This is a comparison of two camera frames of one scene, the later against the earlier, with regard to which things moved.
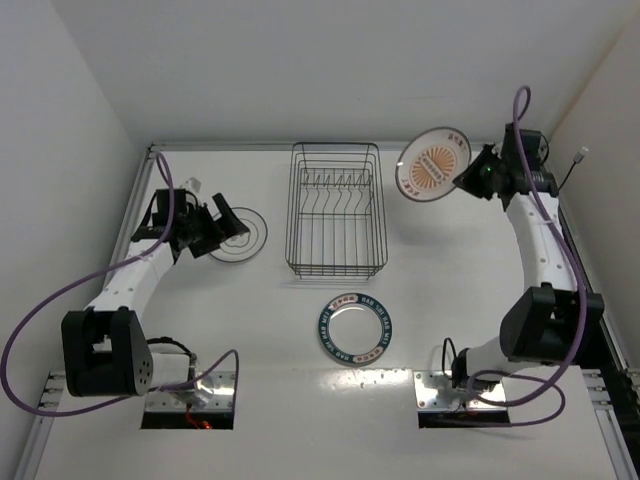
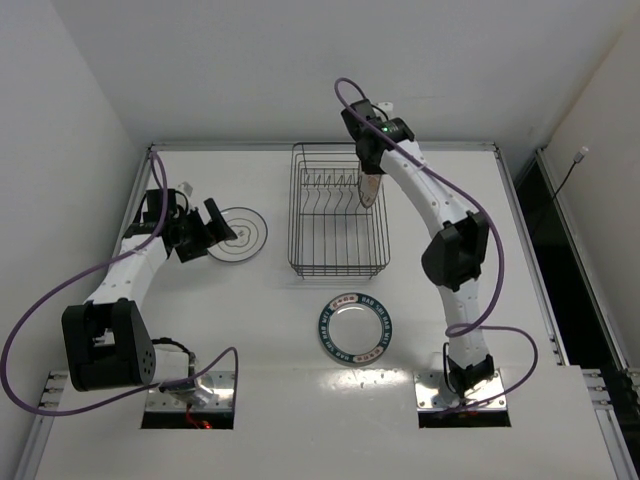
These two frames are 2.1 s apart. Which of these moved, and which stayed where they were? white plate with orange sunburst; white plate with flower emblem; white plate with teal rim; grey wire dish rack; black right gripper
Moved: white plate with orange sunburst; black right gripper
Stayed: white plate with teal rim; white plate with flower emblem; grey wire dish rack
